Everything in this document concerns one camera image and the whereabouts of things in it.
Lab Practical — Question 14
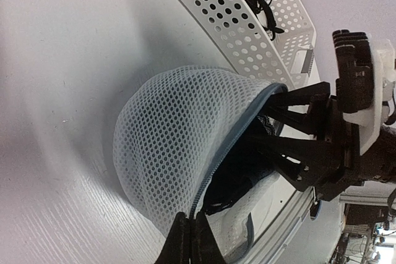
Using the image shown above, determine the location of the dark navy lace bra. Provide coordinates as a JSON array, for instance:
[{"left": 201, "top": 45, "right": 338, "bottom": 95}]
[{"left": 202, "top": 115, "right": 275, "bottom": 216}]

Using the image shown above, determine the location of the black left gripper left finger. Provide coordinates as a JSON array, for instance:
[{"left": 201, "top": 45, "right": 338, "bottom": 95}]
[{"left": 156, "top": 212, "right": 191, "bottom": 264}]

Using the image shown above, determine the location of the aluminium table front rail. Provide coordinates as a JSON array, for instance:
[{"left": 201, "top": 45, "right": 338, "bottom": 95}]
[{"left": 235, "top": 178, "right": 316, "bottom": 263}]

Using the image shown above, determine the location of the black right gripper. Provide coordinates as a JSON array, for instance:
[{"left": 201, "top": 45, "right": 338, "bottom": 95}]
[{"left": 250, "top": 82, "right": 395, "bottom": 201}]

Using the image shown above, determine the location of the white mesh laundry bag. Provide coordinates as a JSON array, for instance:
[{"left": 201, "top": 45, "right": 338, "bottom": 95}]
[{"left": 113, "top": 66, "right": 287, "bottom": 263}]

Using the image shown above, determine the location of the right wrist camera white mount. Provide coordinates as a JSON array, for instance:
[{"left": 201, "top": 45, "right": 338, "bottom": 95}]
[{"left": 332, "top": 29, "right": 395, "bottom": 155}]

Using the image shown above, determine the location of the white plastic basket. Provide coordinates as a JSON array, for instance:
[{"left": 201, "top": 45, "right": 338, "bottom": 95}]
[{"left": 179, "top": 0, "right": 316, "bottom": 89}]

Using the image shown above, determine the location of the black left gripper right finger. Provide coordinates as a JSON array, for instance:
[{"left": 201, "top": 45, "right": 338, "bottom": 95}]
[{"left": 191, "top": 213, "right": 226, "bottom": 264}]

